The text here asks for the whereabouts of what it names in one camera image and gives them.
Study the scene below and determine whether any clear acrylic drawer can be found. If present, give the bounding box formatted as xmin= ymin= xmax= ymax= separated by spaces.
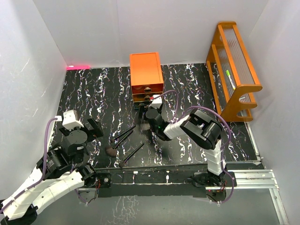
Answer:
xmin=131 ymin=83 xmax=164 ymax=94
xmin=134 ymin=102 xmax=147 ymax=110
xmin=133 ymin=92 xmax=162 ymax=102

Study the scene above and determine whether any thin black makeup brush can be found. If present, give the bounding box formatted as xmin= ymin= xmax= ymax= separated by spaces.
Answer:
xmin=110 ymin=125 xmax=136 ymax=143

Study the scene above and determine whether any large fluffy powder brush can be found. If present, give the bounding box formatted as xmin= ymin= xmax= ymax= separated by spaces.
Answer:
xmin=105 ymin=130 xmax=133 ymax=158

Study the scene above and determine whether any small black makeup brush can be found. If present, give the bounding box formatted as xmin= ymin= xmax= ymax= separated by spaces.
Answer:
xmin=119 ymin=143 xmax=144 ymax=168

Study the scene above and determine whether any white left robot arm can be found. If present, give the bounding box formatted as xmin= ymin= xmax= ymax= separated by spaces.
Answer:
xmin=0 ymin=118 xmax=103 ymax=225

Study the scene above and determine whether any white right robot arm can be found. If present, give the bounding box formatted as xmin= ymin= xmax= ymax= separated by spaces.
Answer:
xmin=138 ymin=104 xmax=226 ymax=186

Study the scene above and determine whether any orange drawer cabinet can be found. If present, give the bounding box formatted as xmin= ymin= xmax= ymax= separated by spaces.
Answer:
xmin=129 ymin=52 xmax=165 ymax=110

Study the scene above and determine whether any pink tape strip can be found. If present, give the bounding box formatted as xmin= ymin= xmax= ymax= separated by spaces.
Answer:
xmin=66 ymin=65 xmax=90 ymax=71

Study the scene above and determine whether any green marker pen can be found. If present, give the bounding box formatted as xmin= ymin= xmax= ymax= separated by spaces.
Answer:
xmin=225 ymin=70 xmax=236 ymax=90

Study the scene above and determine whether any orange wooden shelf rack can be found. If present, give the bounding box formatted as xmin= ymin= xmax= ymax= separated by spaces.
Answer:
xmin=206 ymin=21 xmax=263 ymax=122

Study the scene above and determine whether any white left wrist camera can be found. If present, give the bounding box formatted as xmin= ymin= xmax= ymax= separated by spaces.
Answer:
xmin=55 ymin=110 xmax=84 ymax=131

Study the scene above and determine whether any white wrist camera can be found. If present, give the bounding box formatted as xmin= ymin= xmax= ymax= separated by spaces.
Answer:
xmin=55 ymin=110 xmax=84 ymax=131
xmin=149 ymin=95 xmax=162 ymax=109

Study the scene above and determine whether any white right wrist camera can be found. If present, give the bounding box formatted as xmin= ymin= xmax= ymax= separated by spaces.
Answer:
xmin=149 ymin=95 xmax=162 ymax=109

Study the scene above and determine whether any aluminium mounting rail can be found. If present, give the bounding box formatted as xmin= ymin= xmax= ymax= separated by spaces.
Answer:
xmin=17 ymin=170 xmax=289 ymax=225

